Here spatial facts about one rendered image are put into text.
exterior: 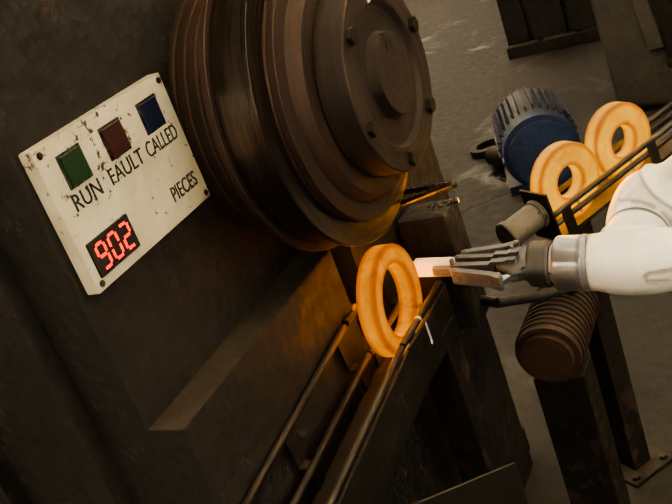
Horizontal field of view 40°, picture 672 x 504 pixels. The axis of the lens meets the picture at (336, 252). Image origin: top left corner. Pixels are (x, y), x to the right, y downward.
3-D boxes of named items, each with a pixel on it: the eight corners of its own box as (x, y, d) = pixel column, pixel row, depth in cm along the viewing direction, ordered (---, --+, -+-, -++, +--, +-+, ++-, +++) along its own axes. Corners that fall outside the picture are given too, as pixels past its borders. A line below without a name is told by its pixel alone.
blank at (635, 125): (573, 126, 183) (585, 127, 180) (626, 86, 188) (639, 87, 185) (597, 192, 189) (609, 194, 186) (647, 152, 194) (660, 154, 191)
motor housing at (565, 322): (570, 547, 192) (503, 332, 172) (588, 475, 210) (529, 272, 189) (634, 550, 186) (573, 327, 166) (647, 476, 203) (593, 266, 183)
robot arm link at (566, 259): (598, 272, 151) (562, 273, 154) (591, 223, 147) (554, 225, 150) (589, 302, 144) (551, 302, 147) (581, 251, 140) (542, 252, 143)
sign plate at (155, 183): (87, 295, 108) (16, 155, 101) (199, 197, 128) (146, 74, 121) (102, 294, 106) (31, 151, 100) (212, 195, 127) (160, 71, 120)
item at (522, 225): (501, 247, 181) (490, 222, 179) (533, 222, 184) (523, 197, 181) (521, 253, 176) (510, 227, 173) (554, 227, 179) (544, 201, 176)
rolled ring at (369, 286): (401, 222, 154) (383, 225, 155) (361, 279, 139) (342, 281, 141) (433, 316, 161) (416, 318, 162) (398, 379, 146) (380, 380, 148)
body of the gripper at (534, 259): (552, 297, 146) (495, 298, 151) (562, 270, 153) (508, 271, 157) (545, 256, 143) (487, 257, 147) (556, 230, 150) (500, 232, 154)
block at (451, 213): (428, 333, 176) (390, 222, 167) (440, 311, 182) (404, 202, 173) (481, 329, 171) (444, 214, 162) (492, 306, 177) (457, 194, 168)
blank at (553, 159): (518, 166, 178) (530, 168, 175) (574, 125, 183) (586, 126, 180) (544, 233, 184) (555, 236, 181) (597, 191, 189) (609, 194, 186)
